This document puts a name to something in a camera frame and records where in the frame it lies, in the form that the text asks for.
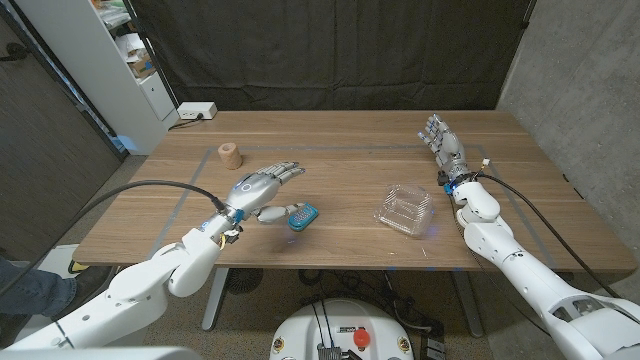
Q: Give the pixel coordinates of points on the clear plastic clamshell container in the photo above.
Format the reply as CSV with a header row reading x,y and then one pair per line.
x,y
404,210

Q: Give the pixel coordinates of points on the black round fan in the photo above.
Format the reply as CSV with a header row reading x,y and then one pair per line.
x,y
244,280

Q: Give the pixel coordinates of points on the person's leg in jeans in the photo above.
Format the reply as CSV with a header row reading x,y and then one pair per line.
x,y
30,292

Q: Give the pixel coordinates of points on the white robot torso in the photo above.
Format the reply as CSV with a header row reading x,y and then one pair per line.
x,y
100,354

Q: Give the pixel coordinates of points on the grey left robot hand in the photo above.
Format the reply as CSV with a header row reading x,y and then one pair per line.
x,y
255,192

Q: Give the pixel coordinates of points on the black curtain backdrop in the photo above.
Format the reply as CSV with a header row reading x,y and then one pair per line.
x,y
330,50

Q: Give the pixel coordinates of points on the grey table leg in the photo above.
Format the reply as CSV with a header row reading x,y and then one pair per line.
x,y
469,305
215,300

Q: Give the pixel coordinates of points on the teal toy phone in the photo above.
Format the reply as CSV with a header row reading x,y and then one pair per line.
x,y
306,220

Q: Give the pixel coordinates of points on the cardboard box with blue tape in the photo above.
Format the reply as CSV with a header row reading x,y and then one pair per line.
x,y
141,65

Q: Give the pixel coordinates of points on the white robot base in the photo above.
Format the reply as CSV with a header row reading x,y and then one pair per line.
x,y
300,330

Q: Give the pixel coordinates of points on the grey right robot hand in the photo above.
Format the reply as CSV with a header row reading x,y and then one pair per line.
x,y
450,147

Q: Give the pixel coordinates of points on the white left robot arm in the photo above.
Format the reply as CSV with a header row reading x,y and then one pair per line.
x,y
150,285

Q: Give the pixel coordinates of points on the black shoe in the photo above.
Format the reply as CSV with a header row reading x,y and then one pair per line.
x,y
87,282

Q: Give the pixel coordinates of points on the white shelf cabinet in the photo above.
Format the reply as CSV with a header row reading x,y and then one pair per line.
x,y
95,65

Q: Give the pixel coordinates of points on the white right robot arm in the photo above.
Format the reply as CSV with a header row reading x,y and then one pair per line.
x,y
535,280

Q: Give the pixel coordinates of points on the black box on floor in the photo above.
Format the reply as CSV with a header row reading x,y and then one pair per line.
x,y
433,345

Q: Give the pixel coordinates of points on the white power strip box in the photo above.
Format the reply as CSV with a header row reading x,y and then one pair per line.
x,y
196,110

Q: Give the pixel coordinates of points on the red emergency stop button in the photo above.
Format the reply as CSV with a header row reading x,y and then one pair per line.
x,y
361,337

